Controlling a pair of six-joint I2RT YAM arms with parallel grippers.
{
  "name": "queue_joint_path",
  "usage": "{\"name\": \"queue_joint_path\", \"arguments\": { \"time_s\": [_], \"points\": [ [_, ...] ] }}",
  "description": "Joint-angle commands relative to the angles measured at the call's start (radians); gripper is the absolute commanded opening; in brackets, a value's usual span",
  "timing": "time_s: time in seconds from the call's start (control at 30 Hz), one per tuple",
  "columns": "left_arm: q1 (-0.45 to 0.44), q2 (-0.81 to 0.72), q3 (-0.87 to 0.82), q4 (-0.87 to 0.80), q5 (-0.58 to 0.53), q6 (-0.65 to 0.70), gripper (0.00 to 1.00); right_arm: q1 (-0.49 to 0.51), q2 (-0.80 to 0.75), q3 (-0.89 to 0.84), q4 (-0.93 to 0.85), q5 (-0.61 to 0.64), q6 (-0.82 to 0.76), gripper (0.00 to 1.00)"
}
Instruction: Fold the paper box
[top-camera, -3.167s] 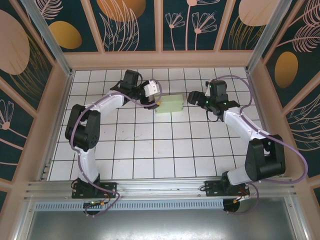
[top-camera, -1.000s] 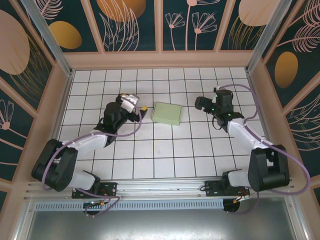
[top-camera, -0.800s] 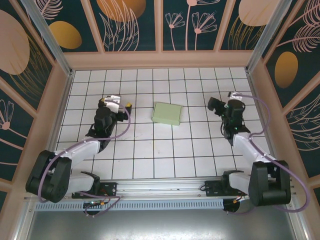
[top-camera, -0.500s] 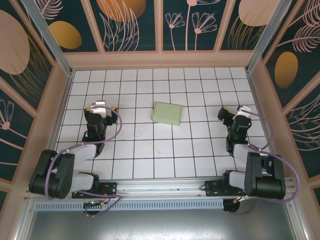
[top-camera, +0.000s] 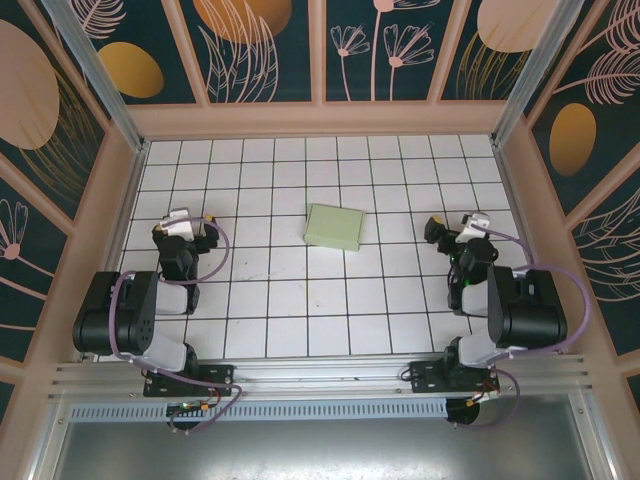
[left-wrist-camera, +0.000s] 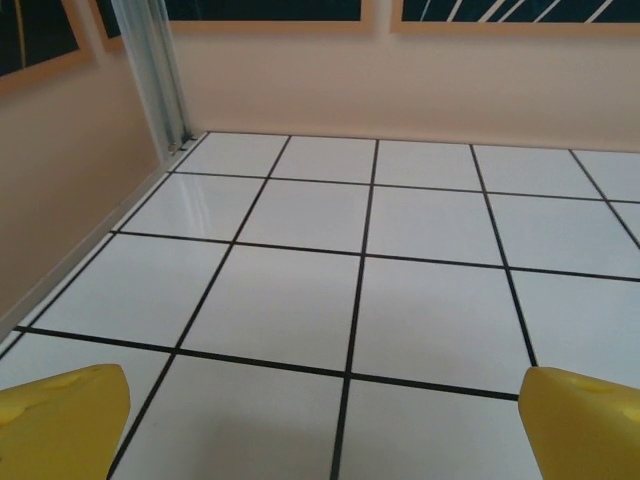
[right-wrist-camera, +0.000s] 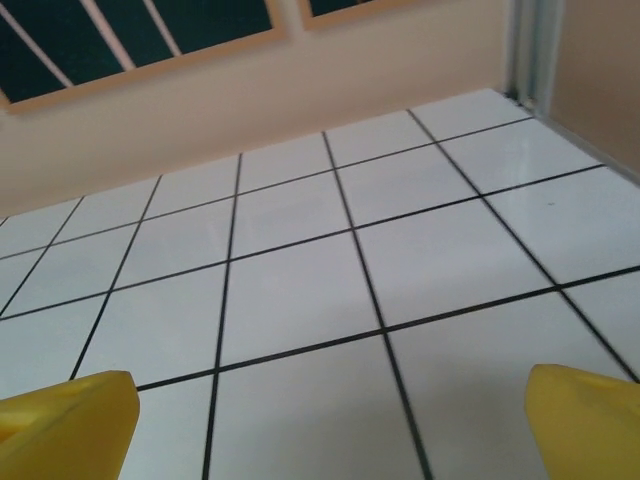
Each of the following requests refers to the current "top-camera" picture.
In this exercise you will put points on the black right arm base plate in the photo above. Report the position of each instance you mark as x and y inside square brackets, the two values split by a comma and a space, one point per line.
[425, 380]

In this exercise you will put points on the light green paper box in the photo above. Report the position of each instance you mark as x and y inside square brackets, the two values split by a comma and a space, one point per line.
[334, 227]

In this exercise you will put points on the grey metal sheet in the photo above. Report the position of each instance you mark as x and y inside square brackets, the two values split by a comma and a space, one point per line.
[320, 450]

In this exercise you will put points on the small yellow power connector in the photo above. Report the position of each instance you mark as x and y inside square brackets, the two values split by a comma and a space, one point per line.
[472, 403]
[206, 408]

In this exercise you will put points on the aluminium mounting rail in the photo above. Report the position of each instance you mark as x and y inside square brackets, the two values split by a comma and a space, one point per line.
[320, 375]

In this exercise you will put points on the aluminium side rail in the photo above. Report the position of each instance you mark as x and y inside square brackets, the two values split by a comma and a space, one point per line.
[520, 220]
[125, 215]

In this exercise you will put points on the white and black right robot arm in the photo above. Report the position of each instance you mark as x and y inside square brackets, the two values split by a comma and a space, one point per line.
[530, 315]

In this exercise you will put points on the aluminium corner post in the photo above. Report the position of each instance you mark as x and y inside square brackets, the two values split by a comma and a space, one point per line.
[537, 65]
[95, 65]

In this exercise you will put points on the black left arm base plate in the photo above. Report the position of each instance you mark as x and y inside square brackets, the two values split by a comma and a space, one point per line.
[220, 380]

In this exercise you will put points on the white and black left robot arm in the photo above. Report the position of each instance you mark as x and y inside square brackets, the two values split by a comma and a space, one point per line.
[120, 320]

